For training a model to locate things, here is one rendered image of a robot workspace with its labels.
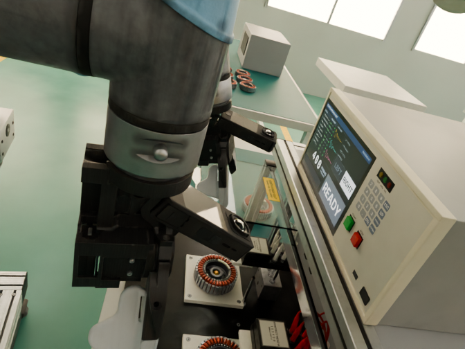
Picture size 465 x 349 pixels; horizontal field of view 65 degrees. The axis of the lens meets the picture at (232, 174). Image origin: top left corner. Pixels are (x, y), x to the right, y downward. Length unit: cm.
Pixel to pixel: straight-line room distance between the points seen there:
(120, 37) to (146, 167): 9
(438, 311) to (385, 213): 16
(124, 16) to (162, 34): 2
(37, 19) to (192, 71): 9
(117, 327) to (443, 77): 630
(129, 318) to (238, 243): 12
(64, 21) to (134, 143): 8
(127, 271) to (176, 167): 12
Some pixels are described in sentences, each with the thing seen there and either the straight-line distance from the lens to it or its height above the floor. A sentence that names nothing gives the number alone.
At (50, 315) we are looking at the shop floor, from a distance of 187.
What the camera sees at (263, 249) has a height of 92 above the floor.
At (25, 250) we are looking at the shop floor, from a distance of 213.
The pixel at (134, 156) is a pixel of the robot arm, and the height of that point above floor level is 137.
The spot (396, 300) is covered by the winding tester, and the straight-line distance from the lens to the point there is 58.
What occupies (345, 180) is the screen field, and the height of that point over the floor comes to 122.
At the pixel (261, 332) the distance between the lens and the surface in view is 77.
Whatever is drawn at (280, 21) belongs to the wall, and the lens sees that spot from 533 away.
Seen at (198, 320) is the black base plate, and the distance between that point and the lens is 93.
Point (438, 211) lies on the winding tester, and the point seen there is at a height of 132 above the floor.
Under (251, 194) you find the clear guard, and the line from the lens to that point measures 83.
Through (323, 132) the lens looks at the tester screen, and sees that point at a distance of 81.
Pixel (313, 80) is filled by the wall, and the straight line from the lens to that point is 566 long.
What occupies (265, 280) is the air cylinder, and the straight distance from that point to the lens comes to 100.
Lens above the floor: 151
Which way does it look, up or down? 31 degrees down
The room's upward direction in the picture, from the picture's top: 18 degrees clockwise
